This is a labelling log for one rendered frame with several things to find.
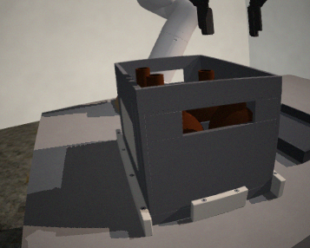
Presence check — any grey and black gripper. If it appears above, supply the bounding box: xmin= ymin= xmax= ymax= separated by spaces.
xmin=189 ymin=0 xmax=267 ymax=36

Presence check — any dark grey crate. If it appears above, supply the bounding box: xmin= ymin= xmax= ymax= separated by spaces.
xmin=115 ymin=55 xmax=282 ymax=225

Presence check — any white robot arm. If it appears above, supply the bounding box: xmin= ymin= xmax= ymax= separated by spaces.
xmin=137 ymin=0 xmax=198 ymax=84

